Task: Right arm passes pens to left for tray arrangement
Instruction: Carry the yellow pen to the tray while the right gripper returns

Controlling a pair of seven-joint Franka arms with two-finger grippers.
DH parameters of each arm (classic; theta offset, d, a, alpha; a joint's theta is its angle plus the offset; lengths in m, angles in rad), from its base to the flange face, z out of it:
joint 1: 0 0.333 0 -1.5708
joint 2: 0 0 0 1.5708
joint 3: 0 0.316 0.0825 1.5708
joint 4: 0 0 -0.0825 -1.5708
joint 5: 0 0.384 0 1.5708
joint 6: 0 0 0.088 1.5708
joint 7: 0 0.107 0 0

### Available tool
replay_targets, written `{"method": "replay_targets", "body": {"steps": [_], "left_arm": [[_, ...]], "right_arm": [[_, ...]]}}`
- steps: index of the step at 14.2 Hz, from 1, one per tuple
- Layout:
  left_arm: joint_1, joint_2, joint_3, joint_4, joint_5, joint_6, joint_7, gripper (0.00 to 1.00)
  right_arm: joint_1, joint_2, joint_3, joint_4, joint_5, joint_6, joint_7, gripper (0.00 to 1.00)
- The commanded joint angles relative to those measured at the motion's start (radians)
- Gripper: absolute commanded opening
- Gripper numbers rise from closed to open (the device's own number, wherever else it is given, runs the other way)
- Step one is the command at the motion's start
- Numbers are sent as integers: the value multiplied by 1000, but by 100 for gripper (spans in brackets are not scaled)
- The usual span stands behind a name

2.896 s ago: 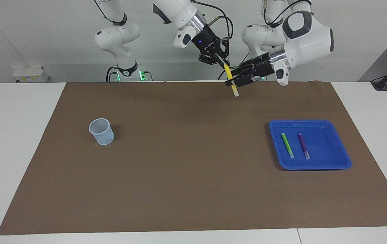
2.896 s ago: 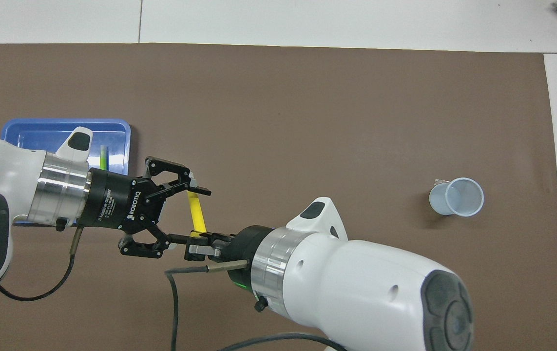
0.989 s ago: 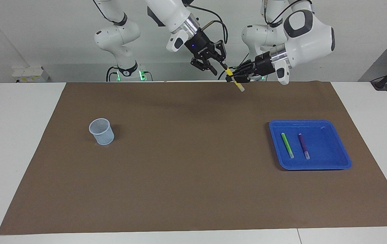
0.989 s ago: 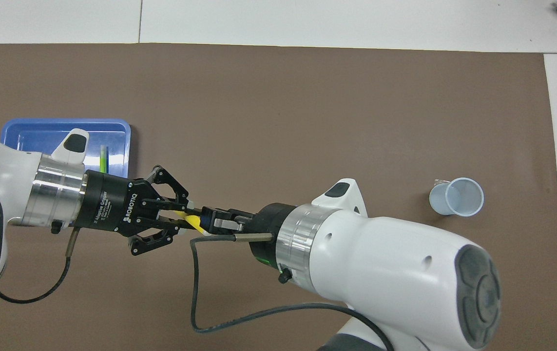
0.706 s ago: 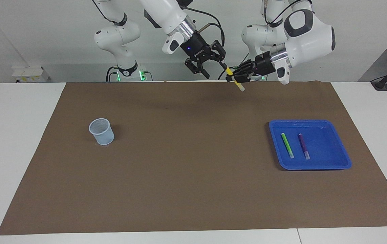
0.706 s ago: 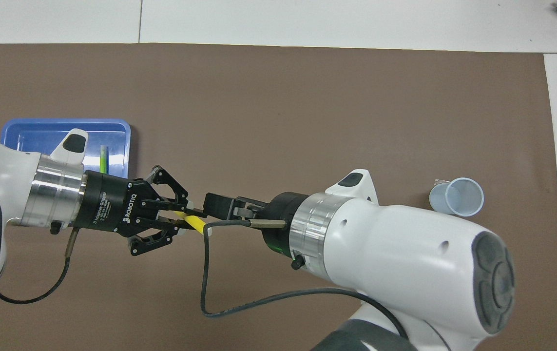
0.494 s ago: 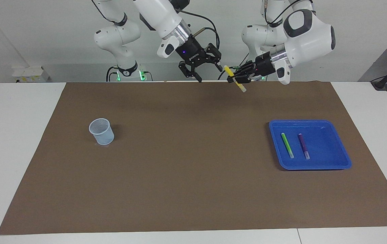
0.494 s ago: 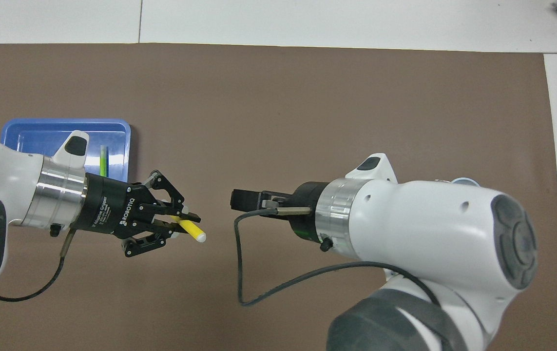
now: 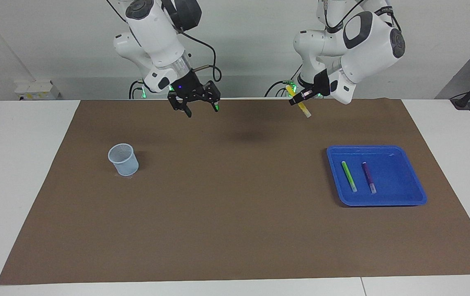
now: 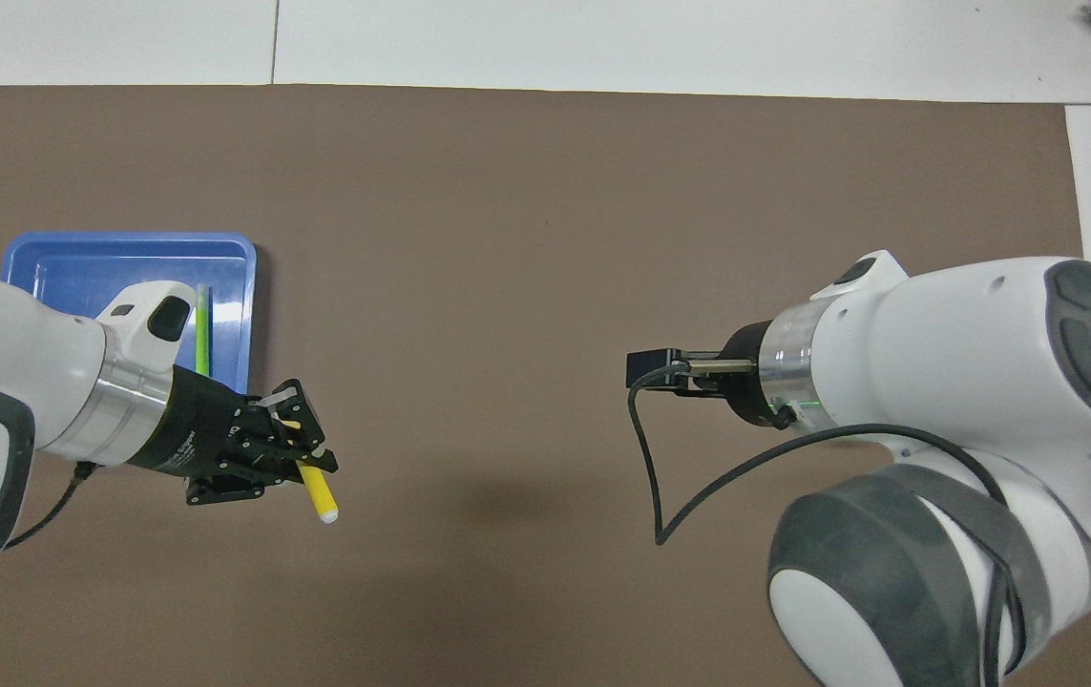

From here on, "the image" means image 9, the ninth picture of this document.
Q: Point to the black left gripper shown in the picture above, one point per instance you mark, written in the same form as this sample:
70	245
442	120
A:
321	84

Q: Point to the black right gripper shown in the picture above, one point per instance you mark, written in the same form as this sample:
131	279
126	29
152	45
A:
189	88

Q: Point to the yellow pen white cap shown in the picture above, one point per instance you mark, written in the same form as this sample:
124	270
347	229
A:
304	109

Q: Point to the green pen white cap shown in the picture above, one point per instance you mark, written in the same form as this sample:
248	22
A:
350	177

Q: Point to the purple pen white cap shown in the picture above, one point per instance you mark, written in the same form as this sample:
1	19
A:
369	176

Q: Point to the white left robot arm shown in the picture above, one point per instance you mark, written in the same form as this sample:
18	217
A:
370	53

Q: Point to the blue plastic tray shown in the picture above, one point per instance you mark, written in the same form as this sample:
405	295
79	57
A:
399	185

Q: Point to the translucent pale blue cup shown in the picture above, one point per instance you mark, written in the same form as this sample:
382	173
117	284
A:
126	164

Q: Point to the brown table mat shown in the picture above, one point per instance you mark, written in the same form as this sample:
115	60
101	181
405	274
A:
234	205

